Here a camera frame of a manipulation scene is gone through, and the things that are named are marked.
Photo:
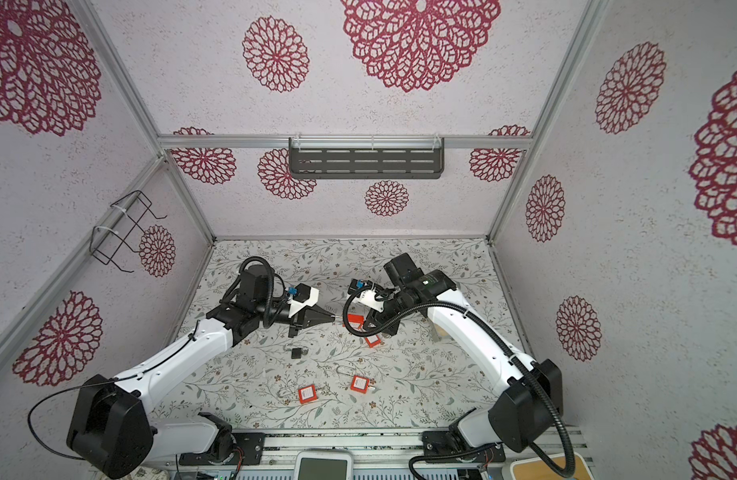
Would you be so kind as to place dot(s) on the black wire wall basket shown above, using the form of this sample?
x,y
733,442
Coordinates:
x,y
106,241

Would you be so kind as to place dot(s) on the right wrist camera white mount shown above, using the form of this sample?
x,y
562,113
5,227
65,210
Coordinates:
x,y
369,294

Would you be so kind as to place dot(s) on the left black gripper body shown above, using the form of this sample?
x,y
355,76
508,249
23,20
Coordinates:
x,y
273,310

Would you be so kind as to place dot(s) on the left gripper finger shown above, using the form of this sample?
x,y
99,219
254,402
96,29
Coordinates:
x,y
295,328
315,315

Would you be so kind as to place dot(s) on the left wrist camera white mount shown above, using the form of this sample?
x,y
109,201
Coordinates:
x,y
301,297

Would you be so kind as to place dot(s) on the white tablet device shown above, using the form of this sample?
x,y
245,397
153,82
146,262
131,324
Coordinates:
x,y
324,465

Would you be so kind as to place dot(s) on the wooden topped white box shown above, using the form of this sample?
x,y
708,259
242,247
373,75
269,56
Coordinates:
x,y
536,469

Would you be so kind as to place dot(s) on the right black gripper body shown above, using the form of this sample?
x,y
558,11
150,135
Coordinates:
x,y
395,300

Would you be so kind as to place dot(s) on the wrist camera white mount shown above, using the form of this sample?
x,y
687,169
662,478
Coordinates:
x,y
301,297
369,294

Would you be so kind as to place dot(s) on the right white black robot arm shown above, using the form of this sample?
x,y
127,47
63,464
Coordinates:
x,y
528,393

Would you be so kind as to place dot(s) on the red padlock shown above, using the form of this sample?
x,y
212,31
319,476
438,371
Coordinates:
x,y
300,396
354,322
360,381
373,341

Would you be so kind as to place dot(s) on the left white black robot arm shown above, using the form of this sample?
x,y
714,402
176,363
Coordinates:
x,y
111,427

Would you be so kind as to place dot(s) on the small black padlock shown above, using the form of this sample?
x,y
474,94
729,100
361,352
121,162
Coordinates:
x,y
296,352

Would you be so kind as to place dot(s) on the dark grey wall shelf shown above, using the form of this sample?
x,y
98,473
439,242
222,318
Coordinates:
x,y
371,159

